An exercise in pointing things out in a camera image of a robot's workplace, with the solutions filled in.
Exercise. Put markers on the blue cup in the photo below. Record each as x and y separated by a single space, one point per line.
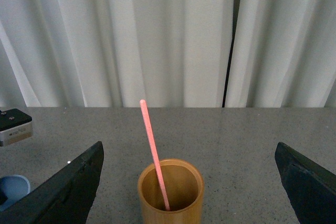
13 189

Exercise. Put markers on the pink chopstick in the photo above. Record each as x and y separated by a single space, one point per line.
155 157

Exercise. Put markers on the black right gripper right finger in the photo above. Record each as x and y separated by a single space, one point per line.
309 186

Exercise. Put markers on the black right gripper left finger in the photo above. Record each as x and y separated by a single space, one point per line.
66 197

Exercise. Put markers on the bamboo chopstick holder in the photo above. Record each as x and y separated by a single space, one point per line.
185 192

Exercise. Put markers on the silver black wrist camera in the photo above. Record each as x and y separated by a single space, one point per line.
15 126

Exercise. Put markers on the white curtain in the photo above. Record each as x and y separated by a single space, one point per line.
190 53

